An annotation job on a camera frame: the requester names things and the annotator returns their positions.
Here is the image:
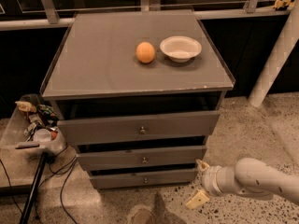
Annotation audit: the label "black floor cable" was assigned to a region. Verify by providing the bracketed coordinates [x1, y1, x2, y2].
[34, 145, 78, 224]

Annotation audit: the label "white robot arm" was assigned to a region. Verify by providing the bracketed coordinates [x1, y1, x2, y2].
[186, 158, 299, 209]

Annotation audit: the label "grey drawer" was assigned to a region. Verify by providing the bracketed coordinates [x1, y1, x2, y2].
[77, 146, 206, 171]
[90, 168, 196, 189]
[58, 111, 220, 145]

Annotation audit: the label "grey top drawer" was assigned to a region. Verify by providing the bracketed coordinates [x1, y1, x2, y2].
[58, 111, 220, 145]

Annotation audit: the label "metal railing frame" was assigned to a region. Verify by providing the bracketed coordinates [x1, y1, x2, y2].
[0, 0, 294, 31]

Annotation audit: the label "grey bottom drawer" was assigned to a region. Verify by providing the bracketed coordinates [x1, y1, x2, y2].
[90, 168, 196, 189]

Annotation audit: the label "white diagonal support post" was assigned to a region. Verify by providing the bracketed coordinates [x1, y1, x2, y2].
[249, 0, 299, 107]

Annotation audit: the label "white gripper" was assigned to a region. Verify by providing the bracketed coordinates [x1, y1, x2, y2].
[186, 160, 223, 209]

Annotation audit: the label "grey drawer cabinet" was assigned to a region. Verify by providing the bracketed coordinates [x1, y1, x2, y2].
[41, 10, 235, 178]

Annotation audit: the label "orange ball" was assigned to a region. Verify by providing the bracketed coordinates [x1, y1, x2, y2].
[135, 42, 155, 63]

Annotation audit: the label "black stand pole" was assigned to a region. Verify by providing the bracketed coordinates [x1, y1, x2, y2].
[19, 152, 48, 224]

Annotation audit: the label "assorted items in bin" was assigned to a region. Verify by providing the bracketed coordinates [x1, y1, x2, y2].
[16, 101, 58, 142]

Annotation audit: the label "grey middle drawer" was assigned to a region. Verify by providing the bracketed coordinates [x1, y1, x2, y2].
[77, 146, 206, 171]

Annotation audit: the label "white paper bowl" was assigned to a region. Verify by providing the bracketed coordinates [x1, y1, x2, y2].
[160, 36, 202, 63]

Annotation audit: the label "yellow clamp on rail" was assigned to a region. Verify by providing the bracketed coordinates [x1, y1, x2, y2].
[274, 0, 291, 10]

